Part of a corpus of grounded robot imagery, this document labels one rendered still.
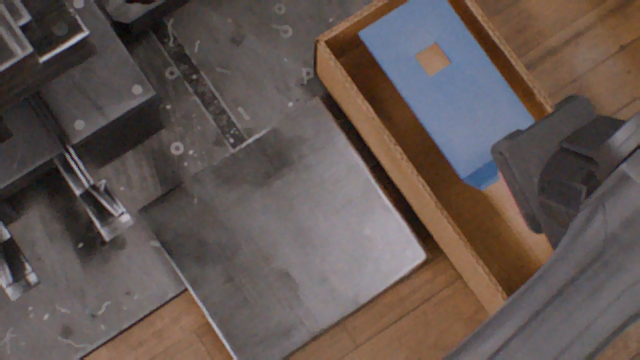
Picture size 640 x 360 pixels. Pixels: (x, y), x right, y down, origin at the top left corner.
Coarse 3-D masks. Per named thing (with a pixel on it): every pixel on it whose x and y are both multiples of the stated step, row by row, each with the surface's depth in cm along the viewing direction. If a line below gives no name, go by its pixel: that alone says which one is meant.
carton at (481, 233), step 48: (384, 0) 94; (336, 48) 96; (432, 48) 100; (336, 96) 97; (384, 96) 99; (528, 96) 94; (384, 144) 92; (432, 144) 98; (432, 192) 96; (480, 192) 97; (480, 240) 96; (528, 240) 96; (480, 288) 92
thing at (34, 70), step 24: (24, 0) 75; (48, 0) 75; (0, 24) 70; (24, 24) 73; (48, 24) 75; (72, 24) 75; (0, 48) 70; (24, 48) 70; (48, 48) 74; (72, 48) 75; (96, 48) 77; (0, 72) 70; (24, 72) 71; (48, 72) 76; (0, 96) 75; (24, 96) 77
